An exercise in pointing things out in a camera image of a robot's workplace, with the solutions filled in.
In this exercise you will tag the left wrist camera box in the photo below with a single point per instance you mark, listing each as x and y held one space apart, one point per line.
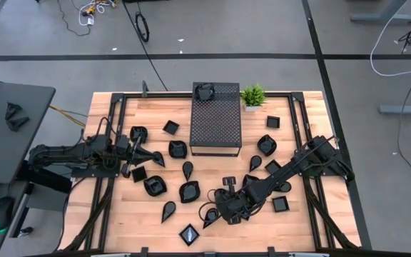
122 144

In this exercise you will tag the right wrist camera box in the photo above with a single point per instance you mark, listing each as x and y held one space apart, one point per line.
238 204

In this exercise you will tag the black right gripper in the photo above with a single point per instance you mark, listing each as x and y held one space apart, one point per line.
230 183

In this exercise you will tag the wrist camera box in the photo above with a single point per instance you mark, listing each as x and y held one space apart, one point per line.
122 144
238 204

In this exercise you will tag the black desk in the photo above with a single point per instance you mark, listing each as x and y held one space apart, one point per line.
9 153

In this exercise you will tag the black perforated metal shelf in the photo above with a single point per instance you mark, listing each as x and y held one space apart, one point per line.
216 125

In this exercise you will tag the black computer mouse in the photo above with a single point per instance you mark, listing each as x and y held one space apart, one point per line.
2 210

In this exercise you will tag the black plastic bracket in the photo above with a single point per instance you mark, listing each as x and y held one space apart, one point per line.
12 109
17 123

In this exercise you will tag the grey desk leg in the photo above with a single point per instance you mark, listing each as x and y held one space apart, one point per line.
384 18
405 109

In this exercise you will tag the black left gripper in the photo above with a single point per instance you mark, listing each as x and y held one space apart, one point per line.
127 171

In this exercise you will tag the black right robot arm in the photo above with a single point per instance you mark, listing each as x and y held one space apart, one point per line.
280 171

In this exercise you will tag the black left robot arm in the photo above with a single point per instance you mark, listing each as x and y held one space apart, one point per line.
59 153

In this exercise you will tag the green plant in white pot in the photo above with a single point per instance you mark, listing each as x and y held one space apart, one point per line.
252 95

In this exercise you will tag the black mounting post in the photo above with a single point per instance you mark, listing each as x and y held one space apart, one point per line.
144 88

